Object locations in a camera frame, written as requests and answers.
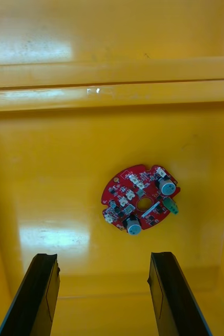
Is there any yellow-orange plastic bin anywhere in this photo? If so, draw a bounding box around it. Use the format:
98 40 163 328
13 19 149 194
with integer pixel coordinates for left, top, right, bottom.
0 0 224 89
0 80 224 336

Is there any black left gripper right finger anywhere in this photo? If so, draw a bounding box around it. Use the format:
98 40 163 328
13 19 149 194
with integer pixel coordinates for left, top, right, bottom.
147 251 214 336

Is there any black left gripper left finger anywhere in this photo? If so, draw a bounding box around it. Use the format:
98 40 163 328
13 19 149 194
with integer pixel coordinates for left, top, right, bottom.
0 253 61 336

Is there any round red circuit board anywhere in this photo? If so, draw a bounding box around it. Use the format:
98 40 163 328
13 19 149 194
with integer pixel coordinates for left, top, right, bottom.
100 164 182 236

